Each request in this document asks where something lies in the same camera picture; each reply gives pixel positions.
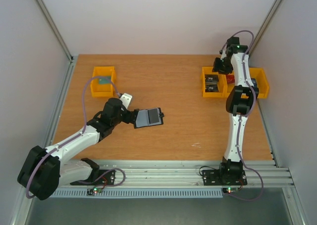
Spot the black leather card holder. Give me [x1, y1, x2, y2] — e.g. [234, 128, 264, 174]
[134, 108, 164, 128]

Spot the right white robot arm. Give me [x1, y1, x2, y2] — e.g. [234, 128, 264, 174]
[212, 36, 259, 186]

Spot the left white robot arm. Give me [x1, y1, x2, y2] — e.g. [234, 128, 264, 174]
[17, 93, 137, 200]

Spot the black card in bin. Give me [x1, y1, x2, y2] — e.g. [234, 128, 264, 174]
[205, 74, 219, 85]
[205, 84, 219, 93]

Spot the yellow bin with black card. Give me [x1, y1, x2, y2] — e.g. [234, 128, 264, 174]
[201, 66, 225, 98]

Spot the yellow bin with red card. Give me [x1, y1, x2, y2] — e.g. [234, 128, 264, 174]
[224, 75, 235, 98]

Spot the blue card in bin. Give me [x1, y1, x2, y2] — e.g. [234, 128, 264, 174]
[251, 78, 258, 88]

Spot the yellow bin with blue card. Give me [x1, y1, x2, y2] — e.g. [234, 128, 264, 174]
[249, 67, 269, 99]

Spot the green card in bin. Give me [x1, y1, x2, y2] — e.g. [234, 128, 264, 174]
[99, 76, 111, 85]

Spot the left yellow bin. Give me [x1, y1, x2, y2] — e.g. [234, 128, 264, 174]
[90, 66, 116, 98]

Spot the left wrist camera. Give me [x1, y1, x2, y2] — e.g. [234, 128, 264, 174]
[119, 93, 133, 109]

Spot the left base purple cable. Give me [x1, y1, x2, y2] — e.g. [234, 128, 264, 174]
[95, 168, 126, 187]

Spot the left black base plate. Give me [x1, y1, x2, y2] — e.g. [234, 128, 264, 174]
[70, 169, 115, 186]

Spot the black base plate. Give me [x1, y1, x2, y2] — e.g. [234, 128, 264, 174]
[201, 169, 248, 186]
[70, 169, 115, 186]

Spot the grey slotted cable duct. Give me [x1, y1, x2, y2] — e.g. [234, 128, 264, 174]
[51, 188, 223, 199]

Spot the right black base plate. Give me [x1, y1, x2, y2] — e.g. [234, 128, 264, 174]
[201, 169, 248, 186]

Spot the aluminium rail frame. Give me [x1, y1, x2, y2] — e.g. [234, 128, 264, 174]
[23, 159, 295, 189]

